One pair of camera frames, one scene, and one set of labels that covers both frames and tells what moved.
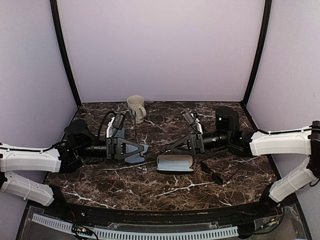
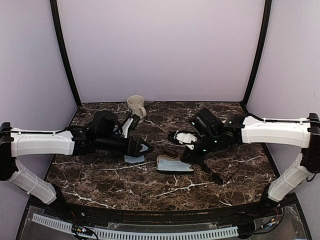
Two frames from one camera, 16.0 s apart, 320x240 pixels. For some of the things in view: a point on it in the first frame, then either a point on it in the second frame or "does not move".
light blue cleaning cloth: (164, 164) does not move
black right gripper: (195, 143) -> (193, 158)
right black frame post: (263, 36) does not move
